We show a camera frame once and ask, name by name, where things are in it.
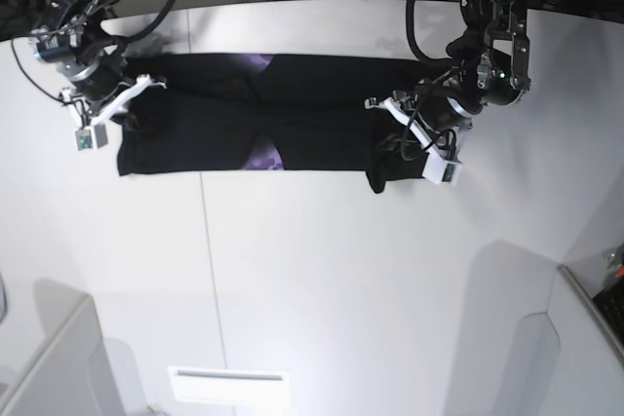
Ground left white side panel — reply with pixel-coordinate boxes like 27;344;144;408
1;294;126;415

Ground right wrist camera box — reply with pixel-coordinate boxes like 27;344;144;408
74;125;108;151

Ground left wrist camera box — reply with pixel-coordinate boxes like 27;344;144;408
422;157;462;185

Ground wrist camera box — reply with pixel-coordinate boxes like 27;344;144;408
74;125;108;151
422;157;462;185

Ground black T-shirt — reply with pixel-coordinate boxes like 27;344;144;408
117;54;431;193

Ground black keyboard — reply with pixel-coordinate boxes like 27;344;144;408
593;281;624;341

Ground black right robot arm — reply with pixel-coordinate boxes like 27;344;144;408
24;0;176;131

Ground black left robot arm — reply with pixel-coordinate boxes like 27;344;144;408
375;0;530;163

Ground white side panel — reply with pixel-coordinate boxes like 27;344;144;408
541;266;623;415
1;294;126;415

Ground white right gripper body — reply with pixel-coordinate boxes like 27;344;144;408
60;74;168;129

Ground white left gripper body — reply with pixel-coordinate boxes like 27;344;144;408
364;96;463;163

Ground right white side panel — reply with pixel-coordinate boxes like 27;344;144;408
541;266;623;415

